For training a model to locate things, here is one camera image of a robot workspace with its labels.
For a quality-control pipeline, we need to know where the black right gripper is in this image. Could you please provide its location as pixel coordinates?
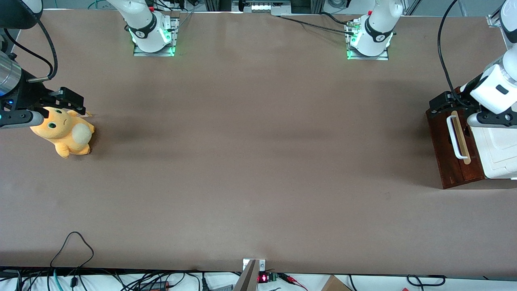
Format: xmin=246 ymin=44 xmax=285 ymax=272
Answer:
xmin=0 ymin=79 xmax=87 ymax=118

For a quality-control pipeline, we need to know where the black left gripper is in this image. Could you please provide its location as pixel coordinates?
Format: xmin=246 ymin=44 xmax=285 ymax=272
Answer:
xmin=429 ymin=90 xmax=480 ymax=118

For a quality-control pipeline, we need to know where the white drawer handle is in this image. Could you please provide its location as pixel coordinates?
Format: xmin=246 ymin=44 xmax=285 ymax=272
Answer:
xmin=446 ymin=115 xmax=470 ymax=160

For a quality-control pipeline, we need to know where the dark wood drawer with handle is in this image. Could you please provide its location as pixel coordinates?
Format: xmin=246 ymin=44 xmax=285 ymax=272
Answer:
xmin=446 ymin=109 xmax=482 ymax=183

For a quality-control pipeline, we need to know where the dark wood drawer cabinet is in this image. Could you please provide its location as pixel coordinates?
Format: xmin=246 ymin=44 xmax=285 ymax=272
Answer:
xmin=425 ymin=86 xmax=486 ymax=190

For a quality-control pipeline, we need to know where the orange plush toy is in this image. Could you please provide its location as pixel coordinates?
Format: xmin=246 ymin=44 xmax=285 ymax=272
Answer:
xmin=29 ymin=107 xmax=96 ymax=159

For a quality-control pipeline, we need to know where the white plastic board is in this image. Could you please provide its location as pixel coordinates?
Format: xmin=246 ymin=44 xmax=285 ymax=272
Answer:
xmin=470 ymin=124 xmax=517 ymax=180

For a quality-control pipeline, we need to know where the black power adapter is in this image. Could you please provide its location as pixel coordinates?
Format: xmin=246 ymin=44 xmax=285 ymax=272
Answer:
xmin=137 ymin=280 xmax=171 ymax=291

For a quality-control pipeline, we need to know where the brown cardboard piece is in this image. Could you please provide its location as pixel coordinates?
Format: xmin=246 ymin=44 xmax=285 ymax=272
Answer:
xmin=321 ymin=274 xmax=353 ymax=291

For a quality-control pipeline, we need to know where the red clip lead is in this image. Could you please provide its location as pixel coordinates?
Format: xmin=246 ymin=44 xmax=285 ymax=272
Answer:
xmin=278 ymin=273 xmax=308 ymax=291

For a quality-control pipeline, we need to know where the light wood handle strip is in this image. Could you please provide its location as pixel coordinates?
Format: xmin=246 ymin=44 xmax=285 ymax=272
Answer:
xmin=451 ymin=110 xmax=473 ymax=165

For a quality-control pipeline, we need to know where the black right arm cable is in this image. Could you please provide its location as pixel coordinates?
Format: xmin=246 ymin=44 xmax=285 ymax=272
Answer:
xmin=3 ymin=15 xmax=58 ymax=84

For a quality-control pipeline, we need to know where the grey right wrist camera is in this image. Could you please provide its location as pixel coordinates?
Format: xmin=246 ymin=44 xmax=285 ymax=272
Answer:
xmin=0 ymin=110 xmax=45 ymax=130

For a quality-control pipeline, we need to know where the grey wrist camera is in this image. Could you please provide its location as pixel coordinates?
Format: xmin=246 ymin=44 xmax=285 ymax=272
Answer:
xmin=467 ymin=112 xmax=517 ymax=128
xmin=0 ymin=110 xmax=45 ymax=130

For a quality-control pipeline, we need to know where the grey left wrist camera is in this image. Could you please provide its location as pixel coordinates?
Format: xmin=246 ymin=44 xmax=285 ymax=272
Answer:
xmin=467 ymin=112 xmax=517 ymax=128

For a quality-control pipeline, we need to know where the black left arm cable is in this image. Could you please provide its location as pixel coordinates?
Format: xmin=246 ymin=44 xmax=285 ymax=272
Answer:
xmin=438 ymin=0 xmax=464 ymax=105

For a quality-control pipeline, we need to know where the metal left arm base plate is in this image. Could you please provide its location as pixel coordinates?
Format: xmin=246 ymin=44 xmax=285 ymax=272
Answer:
xmin=347 ymin=19 xmax=390 ymax=61

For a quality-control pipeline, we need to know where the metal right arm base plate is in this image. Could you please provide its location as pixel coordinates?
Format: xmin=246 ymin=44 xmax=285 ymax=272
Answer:
xmin=132 ymin=17 xmax=181 ymax=57

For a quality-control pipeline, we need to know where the green cable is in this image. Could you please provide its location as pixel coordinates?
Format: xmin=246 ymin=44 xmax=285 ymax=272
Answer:
xmin=86 ymin=0 xmax=122 ymax=11

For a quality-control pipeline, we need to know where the black looped cable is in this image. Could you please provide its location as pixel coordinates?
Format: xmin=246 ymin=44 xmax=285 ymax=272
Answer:
xmin=50 ymin=231 xmax=95 ymax=279

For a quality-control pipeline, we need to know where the black cable to arm base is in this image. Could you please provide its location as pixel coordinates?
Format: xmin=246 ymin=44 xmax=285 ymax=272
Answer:
xmin=278 ymin=12 xmax=357 ymax=36

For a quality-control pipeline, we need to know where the black cable with flat loop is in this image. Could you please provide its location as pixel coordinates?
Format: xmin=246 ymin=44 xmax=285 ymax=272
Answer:
xmin=406 ymin=274 xmax=447 ymax=288

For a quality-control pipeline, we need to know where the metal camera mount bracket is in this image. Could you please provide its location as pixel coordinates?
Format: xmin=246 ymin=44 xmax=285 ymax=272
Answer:
xmin=232 ymin=258 xmax=267 ymax=291

